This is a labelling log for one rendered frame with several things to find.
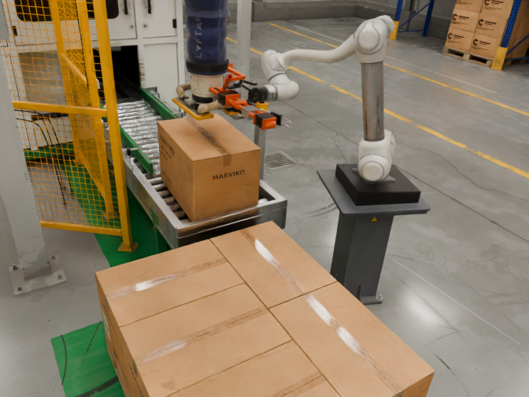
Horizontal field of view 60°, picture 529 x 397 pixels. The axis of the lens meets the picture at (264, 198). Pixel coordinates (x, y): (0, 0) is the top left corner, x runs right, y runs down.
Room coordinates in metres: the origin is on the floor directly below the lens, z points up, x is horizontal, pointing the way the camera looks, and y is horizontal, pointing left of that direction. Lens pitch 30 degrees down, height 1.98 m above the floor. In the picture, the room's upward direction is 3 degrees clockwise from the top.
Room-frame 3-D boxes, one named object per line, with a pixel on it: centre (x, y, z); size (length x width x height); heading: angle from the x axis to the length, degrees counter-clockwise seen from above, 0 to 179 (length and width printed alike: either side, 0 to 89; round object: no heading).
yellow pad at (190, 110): (2.44, 0.43, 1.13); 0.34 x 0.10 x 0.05; 34
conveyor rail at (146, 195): (2.99, 1.07, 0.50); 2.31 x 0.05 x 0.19; 33
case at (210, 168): (2.48, 0.36, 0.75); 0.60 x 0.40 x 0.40; 30
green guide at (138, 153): (3.32, 1.22, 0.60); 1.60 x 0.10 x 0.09; 33
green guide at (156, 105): (3.61, 0.77, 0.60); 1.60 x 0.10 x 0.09; 33
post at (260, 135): (2.94, 0.06, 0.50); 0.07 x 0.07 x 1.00; 33
